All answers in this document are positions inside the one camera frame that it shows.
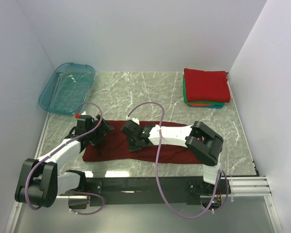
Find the blue transparent plastic bin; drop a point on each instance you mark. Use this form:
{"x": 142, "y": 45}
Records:
{"x": 67, "y": 88}

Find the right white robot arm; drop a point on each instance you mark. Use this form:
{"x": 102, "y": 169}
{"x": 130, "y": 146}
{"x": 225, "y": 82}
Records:
{"x": 203, "y": 142}

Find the dark red t-shirt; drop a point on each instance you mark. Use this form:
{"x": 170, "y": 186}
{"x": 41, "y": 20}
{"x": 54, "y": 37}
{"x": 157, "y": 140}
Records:
{"x": 115, "y": 147}

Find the folded red t-shirt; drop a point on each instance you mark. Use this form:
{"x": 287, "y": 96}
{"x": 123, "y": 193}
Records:
{"x": 206, "y": 86}

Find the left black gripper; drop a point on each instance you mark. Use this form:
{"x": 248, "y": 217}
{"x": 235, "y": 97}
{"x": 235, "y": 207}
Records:
{"x": 102, "y": 130}

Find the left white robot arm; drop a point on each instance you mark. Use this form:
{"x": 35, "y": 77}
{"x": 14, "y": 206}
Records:
{"x": 46, "y": 168}

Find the folded blue t-shirt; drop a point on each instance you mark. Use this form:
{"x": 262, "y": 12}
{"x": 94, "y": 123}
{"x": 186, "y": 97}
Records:
{"x": 207, "y": 106}

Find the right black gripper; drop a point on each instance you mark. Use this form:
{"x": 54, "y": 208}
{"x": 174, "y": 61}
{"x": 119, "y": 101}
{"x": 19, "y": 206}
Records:
{"x": 132, "y": 148}

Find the folded orange t-shirt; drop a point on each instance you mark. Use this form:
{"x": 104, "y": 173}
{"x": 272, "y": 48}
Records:
{"x": 199, "y": 104}

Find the aluminium frame rail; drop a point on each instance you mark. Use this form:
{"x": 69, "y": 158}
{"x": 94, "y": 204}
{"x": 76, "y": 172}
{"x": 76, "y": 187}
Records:
{"x": 233, "y": 185}

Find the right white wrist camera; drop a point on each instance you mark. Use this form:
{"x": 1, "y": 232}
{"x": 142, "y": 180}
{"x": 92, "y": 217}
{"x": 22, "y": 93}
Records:
{"x": 134, "y": 119}

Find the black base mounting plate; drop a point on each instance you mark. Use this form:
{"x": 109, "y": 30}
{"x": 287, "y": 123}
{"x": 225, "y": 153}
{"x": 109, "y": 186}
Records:
{"x": 144, "y": 190}

